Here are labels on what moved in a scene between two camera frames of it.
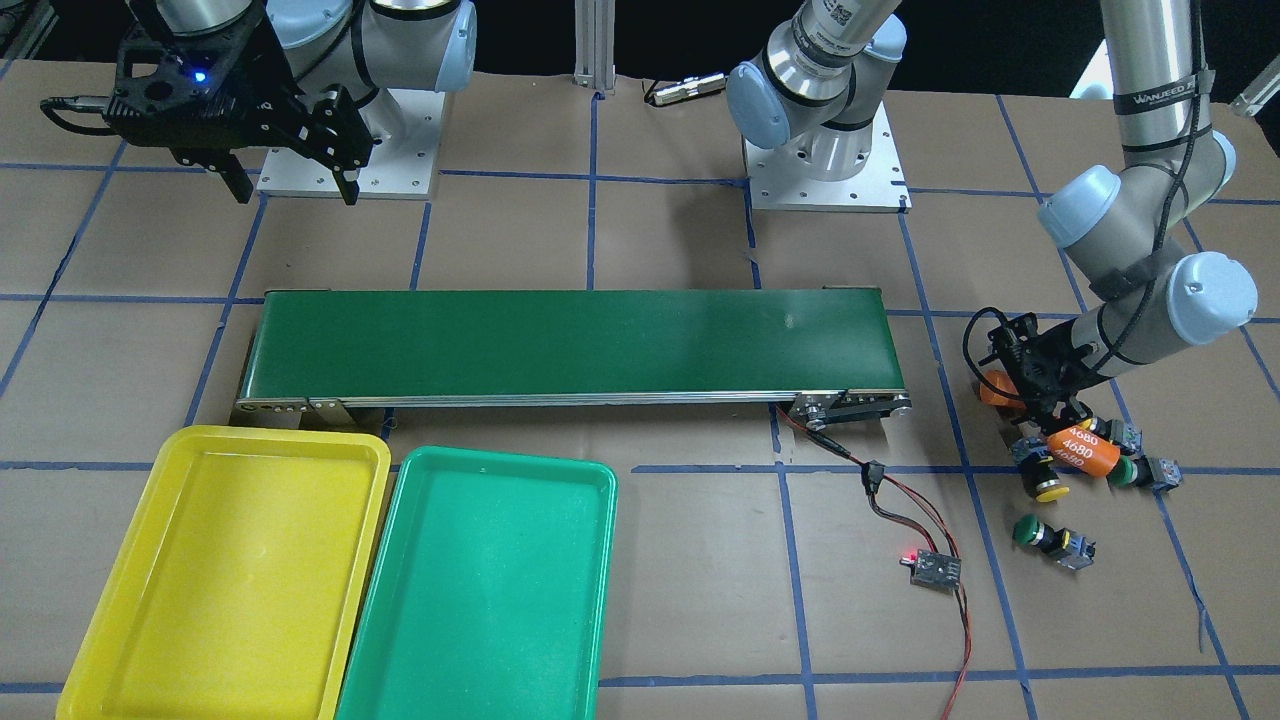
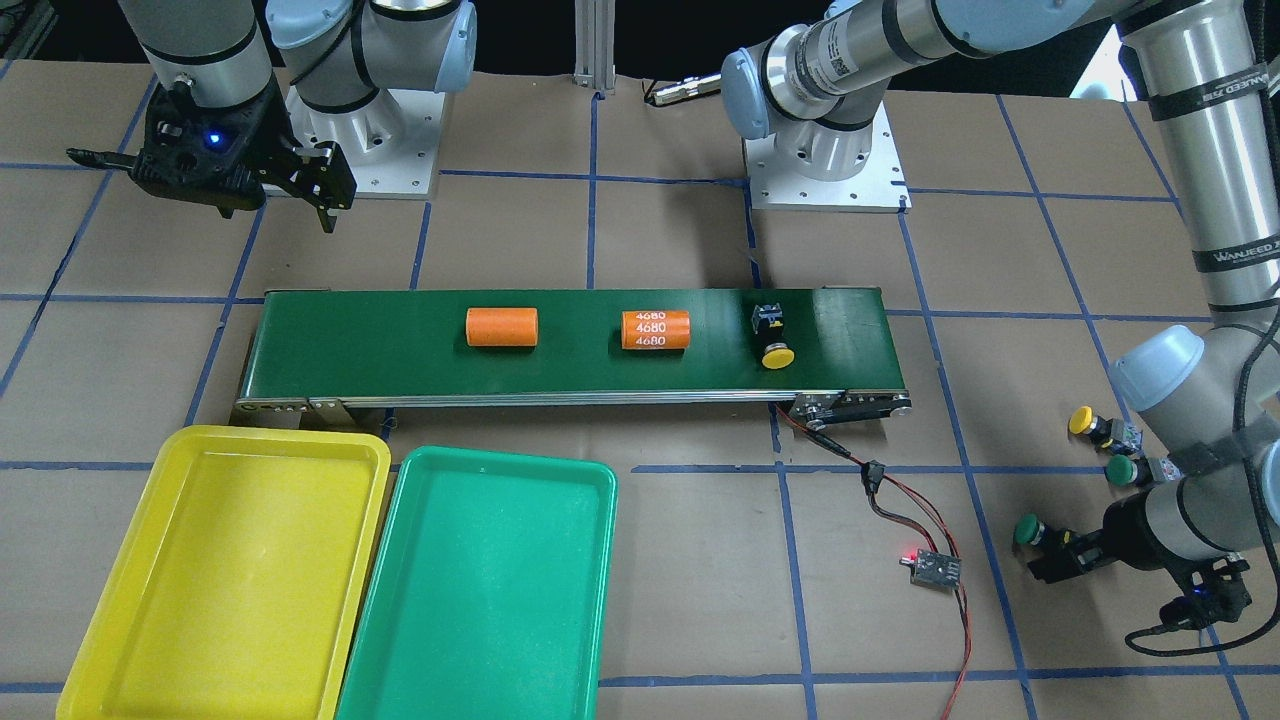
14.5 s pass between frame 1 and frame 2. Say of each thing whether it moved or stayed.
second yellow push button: stayed
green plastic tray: stayed
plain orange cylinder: moved
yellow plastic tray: stayed
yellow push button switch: moved
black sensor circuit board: stayed
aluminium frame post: stayed
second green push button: stayed
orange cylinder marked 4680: moved
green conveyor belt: stayed
